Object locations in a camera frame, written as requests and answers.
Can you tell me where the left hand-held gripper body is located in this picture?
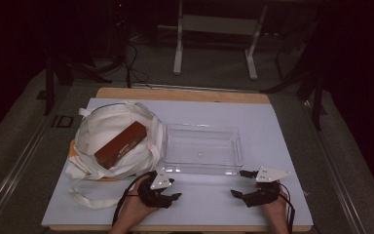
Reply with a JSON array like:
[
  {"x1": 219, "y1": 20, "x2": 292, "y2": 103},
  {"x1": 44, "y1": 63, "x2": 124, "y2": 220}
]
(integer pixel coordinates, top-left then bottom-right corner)
[{"x1": 137, "y1": 169, "x2": 173, "y2": 210}]

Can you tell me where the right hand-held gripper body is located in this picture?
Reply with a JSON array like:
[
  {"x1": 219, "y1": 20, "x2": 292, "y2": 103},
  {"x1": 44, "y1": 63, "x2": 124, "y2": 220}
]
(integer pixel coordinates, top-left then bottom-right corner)
[{"x1": 243, "y1": 166, "x2": 292, "y2": 209}]

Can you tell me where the person's right hand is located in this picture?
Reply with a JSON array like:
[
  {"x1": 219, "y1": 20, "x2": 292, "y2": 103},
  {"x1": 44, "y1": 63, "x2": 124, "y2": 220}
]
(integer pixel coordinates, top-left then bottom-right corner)
[{"x1": 255, "y1": 182, "x2": 289, "y2": 223}]

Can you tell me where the person's left hand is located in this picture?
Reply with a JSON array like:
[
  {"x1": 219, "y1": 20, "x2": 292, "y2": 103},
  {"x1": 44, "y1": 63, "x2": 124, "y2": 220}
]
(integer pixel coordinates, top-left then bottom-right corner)
[{"x1": 120, "y1": 176, "x2": 161, "y2": 226}]

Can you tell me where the white table mat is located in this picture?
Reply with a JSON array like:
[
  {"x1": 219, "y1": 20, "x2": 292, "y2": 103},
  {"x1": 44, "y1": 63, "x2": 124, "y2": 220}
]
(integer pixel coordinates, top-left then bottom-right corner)
[{"x1": 41, "y1": 97, "x2": 315, "y2": 228}]

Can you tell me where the clear plastic tray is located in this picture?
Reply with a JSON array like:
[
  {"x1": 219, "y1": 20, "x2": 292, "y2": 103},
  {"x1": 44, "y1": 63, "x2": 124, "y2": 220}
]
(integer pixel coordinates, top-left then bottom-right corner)
[{"x1": 162, "y1": 123, "x2": 243, "y2": 176}]

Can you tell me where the brown rectangular box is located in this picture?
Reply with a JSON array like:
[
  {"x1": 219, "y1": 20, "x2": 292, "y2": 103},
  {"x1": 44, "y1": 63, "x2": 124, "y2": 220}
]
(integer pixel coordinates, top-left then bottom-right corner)
[{"x1": 93, "y1": 120, "x2": 148, "y2": 171}]

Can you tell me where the white cloth tote bag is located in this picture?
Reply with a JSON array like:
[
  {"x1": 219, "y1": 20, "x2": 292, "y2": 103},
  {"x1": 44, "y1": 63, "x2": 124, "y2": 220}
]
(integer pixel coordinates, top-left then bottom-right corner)
[{"x1": 65, "y1": 100, "x2": 166, "y2": 210}]

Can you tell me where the wooden table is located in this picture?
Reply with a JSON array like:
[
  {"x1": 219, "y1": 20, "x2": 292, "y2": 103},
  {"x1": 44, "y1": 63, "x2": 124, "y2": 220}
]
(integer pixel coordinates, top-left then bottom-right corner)
[{"x1": 49, "y1": 86, "x2": 308, "y2": 233}]

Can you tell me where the black metal stand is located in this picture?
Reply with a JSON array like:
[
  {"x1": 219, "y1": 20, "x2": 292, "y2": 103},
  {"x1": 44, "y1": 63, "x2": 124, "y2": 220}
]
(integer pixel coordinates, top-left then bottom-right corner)
[
  {"x1": 260, "y1": 61, "x2": 327, "y2": 132},
  {"x1": 43, "y1": 45, "x2": 127, "y2": 117}
]

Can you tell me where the black floor plate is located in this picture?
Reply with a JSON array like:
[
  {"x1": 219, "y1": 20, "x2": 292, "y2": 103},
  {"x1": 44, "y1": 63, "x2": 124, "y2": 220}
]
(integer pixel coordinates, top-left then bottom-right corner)
[{"x1": 50, "y1": 114, "x2": 75, "y2": 129}]

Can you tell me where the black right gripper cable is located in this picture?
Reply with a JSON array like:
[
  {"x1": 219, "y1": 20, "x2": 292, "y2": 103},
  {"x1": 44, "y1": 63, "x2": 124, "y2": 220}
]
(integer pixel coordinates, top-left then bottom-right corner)
[{"x1": 278, "y1": 182, "x2": 297, "y2": 234}]

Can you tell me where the black floor cable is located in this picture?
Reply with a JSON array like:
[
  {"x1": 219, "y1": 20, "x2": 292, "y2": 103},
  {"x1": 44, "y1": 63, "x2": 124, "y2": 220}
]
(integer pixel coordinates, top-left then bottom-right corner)
[{"x1": 122, "y1": 40, "x2": 153, "y2": 90}]

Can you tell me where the white metal desk frame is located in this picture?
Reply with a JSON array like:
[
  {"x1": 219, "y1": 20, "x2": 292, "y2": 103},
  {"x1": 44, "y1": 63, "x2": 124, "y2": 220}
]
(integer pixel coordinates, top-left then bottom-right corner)
[{"x1": 172, "y1": 0, "x2": 270, "y2": 81}]

